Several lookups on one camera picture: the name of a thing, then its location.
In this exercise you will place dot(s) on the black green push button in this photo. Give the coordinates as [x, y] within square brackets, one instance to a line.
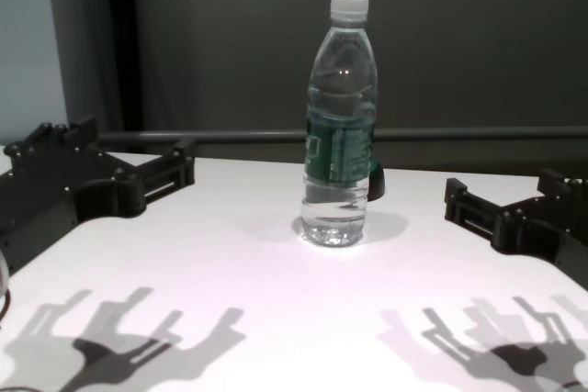
[379, 183]

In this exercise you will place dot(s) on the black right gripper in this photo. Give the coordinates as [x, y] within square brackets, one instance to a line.
[551, 231]

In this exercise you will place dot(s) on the dark vertical wall post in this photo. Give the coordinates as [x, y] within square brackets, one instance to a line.
[126, 43]

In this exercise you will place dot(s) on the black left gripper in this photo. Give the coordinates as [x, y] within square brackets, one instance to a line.
[46, 199]

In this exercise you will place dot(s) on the clear plastic water bottle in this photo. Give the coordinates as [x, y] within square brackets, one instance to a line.
[340, 89]

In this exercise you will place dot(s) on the thin grey wall rail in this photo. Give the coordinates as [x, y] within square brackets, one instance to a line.
[252, 136]

